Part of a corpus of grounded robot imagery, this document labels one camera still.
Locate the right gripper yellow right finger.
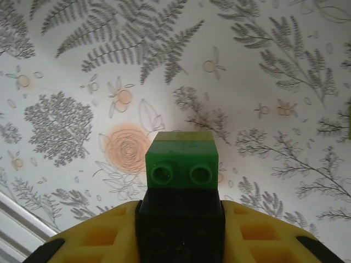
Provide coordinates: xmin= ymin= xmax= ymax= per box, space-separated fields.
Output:
xmin=221 ymin=199 xmax=347 ymax=263

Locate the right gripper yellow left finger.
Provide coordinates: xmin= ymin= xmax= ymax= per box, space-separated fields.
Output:
xmin=38 ymin=199 xmax=142 ymax=263

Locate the black two-by-two lego brick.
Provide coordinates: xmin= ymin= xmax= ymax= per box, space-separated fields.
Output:
xmin=135 ymin=188 xmax=227 ymax=263

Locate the green two-by-four lego brick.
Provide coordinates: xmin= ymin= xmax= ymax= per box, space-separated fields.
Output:
xmin=145 ymin=141 xmax=220 ymax=192

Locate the lime two-by-four lego brick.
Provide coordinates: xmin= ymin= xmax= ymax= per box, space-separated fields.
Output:
xmin=152 ymin=130 xmax=215 ymax=144

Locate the lime two-by-two lego brick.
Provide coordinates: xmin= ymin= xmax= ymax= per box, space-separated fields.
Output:
xmin=345 ymin=98 xmax=351 ymax=141

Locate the aluminium front rail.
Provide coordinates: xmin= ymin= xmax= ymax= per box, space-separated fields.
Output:
xmin=0 ymin=190 xmax=60 ymax=263

